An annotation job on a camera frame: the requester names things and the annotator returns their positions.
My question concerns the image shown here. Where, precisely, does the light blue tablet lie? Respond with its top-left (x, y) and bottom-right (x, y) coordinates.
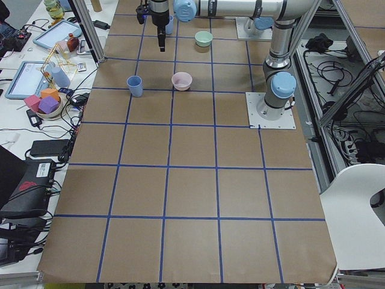
top-left (5, 61), bottom-right (49, 100)
top-left (33, 20), bottom-right (82, 49)

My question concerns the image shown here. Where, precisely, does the blue cup near arm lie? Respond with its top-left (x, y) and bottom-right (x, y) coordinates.
top-left (165, 15), bottom-right (174, 35)

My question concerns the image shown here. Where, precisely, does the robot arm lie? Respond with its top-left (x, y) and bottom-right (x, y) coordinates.
top-left (136, 0), bottom-right (314, 120)

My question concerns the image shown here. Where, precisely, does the black power adapter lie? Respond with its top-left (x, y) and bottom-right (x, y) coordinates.
top-left (29, 139), bottom-right (69, 157)

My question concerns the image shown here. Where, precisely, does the pink bowl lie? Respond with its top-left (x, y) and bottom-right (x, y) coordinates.
top-left (171, 72), bottom-right (193, 91)

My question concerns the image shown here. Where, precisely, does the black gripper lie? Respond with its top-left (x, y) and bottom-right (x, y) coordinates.
top-left (136, 0), bottom-right (169, 52)

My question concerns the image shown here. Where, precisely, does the blue cup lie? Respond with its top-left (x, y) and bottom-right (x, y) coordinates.
top-left (127, 75), bottom-right (143, 97)

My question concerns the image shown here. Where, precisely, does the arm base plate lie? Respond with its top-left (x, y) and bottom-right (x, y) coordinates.
top-left (245, 92), bottom-right (296, 129)
top-left (236, 17), bottom-right (274, 42)

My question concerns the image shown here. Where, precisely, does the black laptop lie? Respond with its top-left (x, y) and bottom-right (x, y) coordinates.
top-left (1, 147), bottom-right (55, 219)

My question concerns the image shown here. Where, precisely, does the mint green bowl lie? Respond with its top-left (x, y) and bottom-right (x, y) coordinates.
top-left (194, 31), bottom-right (213, 48)

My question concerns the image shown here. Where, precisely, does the light blue tablet near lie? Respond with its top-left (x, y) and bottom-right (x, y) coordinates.
top-left (5, 61), bottom-right (49, 100)

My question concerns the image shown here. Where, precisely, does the brown glass bottle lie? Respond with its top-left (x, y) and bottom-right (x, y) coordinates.
top-left (67, 33), bottom-right (79, 52)

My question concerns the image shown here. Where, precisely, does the bowl of foam blocks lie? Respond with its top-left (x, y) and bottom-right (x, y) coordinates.
top-left (24, 88), bottom-right (64, 120)

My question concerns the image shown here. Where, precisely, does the white chair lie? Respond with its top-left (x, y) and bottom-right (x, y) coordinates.
top-left (320, 164), bottom-right (384, 270)

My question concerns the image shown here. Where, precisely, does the aluminium frame post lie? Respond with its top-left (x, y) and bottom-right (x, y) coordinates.
top-left (69, 0), bottom-right (105, 63)

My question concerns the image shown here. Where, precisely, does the light blue tablet far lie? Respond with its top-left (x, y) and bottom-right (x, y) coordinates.
top-left (33, 20), bottom-right (82, 49)

